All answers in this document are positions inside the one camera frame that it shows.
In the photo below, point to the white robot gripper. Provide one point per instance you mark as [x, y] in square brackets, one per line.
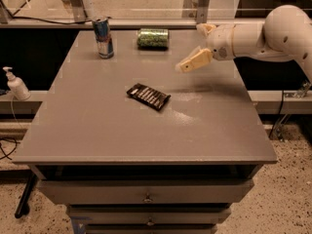
[219, 44]

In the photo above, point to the green soda can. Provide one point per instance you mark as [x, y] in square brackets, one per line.
[153, 38]

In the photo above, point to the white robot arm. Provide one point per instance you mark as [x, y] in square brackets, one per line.
[286, 34]

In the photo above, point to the blue silver energy drink can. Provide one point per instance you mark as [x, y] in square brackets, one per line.
[103, 37]

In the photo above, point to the black snack bar packet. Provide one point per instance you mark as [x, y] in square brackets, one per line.
[148, 96]

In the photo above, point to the grey drawer cabinet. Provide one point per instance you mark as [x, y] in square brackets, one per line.
[89, 129]

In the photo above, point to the white pump dispenser bottle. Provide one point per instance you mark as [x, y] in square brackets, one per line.
[16, 85]

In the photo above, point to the top grey drawer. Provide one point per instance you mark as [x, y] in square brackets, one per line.
[145, 192]

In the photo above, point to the grey drawer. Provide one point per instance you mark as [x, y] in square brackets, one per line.
[145, 192]
[150, 214]

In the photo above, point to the middle grey drawer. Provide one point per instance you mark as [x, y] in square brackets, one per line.
[150, 214]

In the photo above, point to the black metal table leg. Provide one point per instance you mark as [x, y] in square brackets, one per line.
[23, 207]

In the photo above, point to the metal bracket on floor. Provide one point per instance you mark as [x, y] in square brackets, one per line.
[276, 130]

